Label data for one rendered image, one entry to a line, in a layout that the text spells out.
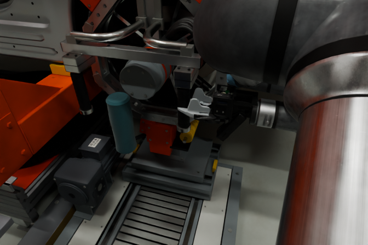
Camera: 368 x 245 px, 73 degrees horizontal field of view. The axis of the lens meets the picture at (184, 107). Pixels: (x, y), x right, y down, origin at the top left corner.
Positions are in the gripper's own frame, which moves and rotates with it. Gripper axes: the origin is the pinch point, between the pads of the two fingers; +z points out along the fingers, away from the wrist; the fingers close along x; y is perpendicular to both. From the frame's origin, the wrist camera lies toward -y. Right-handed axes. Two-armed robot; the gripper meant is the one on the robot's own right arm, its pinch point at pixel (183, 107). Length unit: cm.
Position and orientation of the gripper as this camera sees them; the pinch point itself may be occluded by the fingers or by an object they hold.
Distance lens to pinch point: 72.3
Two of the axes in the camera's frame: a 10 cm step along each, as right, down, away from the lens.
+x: -2.6, 5.5, -7.9
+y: 0.0, -8.2, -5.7
